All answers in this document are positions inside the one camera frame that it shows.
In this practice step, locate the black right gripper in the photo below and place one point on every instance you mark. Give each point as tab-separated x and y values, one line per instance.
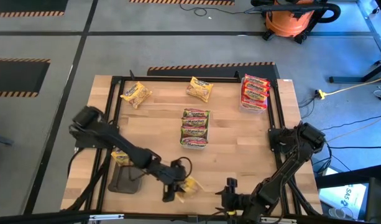
240	200

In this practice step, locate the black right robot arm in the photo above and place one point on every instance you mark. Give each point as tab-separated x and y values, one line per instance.
286	168

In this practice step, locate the orange shop vacuum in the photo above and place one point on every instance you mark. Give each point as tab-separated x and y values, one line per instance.
286	23

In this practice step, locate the white paper sign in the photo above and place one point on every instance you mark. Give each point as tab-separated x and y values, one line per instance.
348	196

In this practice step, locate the black hazard-striped floor mat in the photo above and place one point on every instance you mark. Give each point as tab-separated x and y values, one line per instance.
16	76
22	4
177	2
209	71

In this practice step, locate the stack of red noodle packets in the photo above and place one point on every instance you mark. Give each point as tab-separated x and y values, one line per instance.
252	111

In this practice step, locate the lime chili shrimp ramen pack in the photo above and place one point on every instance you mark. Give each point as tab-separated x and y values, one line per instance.
194	132
195	113
193	142
194	122

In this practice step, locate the black floor stand base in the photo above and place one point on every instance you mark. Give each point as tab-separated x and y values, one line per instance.
345	80

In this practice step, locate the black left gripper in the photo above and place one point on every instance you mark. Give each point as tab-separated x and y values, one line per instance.
174	177

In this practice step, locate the red beef ramen pack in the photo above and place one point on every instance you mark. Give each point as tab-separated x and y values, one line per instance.
254	95
255	87
253	103
257	79

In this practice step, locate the clear plastic cup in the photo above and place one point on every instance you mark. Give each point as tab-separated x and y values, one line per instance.
337	213

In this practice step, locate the white plastic bin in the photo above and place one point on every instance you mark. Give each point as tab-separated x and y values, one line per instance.
191	148

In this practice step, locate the dark translucent plastic bin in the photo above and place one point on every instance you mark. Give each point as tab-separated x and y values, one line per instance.
125	185

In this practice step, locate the silver metal bracket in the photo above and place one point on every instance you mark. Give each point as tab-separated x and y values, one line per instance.
106	217
278	220

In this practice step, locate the black metal table frame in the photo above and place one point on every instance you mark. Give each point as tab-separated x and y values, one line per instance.
193	78

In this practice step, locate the yellow creamy chicken ramen pack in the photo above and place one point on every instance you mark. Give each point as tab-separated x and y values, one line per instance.
199	89
193	186
119	157
135	95

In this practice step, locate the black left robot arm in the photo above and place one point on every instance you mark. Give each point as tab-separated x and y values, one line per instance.
125	146

